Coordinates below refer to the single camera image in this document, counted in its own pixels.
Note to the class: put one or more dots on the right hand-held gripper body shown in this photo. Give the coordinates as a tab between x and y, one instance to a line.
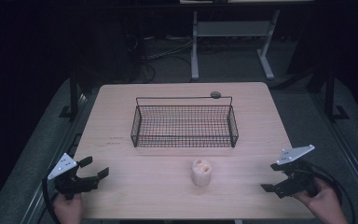
300	182

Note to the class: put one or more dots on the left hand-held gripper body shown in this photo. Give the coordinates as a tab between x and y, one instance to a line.
70	182

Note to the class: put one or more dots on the person's left hand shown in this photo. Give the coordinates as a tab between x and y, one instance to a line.
69	210

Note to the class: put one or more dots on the person's right hand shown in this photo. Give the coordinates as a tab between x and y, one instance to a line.
323	205

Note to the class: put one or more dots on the small grey round knob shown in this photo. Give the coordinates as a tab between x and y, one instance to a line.
215	95

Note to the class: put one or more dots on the aluminium frame rail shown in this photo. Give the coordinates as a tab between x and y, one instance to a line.
48	174
351	161

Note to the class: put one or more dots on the black metal stand post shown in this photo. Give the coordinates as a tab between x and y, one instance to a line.
73	93
330	93

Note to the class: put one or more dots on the white metal table frame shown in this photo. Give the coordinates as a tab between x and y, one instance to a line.
230	28

